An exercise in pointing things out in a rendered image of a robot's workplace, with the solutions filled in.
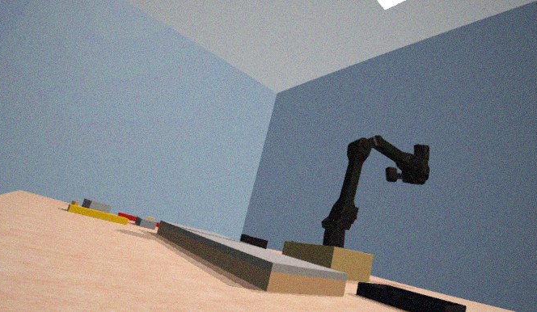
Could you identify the yellow flat bar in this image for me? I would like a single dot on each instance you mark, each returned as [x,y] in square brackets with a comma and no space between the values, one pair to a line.
[97,214]

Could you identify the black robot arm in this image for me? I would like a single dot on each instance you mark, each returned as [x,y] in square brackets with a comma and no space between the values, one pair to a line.
[344,212]

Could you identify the grey flat panel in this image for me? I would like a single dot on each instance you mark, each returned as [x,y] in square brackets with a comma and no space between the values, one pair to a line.
[267,270]

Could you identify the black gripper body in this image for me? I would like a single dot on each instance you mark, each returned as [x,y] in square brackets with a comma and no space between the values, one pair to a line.
[392,176]

